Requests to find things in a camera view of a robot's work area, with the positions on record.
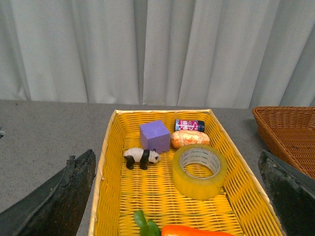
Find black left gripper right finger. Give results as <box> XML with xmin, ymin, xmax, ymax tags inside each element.
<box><xmin>258</xmin><ymin>150</ymin><xmax>315</xmax><ymax>236</ymax></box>

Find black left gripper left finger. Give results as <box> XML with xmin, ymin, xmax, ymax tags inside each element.
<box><xmin>0</xmin><ymin>149</ymin><xmax>96</xmax><ymax>236</ymax></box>

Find yellow packing tape roll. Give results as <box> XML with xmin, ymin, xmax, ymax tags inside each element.
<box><xmin>173</xmin><ymin>144</ymin><xmax>227</xmax><ymax>200</ymax></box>

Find yellow woven basket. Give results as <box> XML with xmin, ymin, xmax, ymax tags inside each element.
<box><xmin>89</xmin><ymin>109</ymin><xmax>284</xmax><ymax>236</ymax></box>

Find brown wicker basket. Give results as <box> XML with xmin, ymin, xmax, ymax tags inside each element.
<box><xmin>252</xmin><ymin>106</ymin><xmax>315</xmax><ymax>178</ymax></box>

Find green toy leaves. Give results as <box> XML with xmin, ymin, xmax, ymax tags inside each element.
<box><xmin>133</xmin><ymin>210</ymin><xmax>161</xmax><ymax>236</ymax></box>

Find toy panda figure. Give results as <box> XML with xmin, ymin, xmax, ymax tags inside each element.
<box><xmin>123</xmin><ymin>147</ymin><xmax>160</xmax><ymax>170</ymax></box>

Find orange toy carrot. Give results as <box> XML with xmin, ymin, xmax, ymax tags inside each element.
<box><xmin>161</xmin><ymin>225</ymin><xmax>231</xmax><ymax>236</ymax></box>

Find purple foam cube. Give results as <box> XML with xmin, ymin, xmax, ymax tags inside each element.
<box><xmin>139</xmin><ymin>120</ymin><xmax>170</xmax><ymax>154</ymax></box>

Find toy bread loaf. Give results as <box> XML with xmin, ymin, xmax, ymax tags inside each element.
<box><xmin>170</xmin><ymin>130</ymin><xmax>210</xmax><ymax>149</ymax></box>

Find small pink labelled bottle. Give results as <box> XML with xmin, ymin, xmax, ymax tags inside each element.
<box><xmin>174</xmin><ymin>119</ymin><xmax>205</xmax><ymax>132</ymax></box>

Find white curtain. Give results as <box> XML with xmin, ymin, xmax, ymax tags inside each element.
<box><xmin>0</xmin><ymin>0</ymin><xmax>315</xmax><ymax>109</ymax></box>

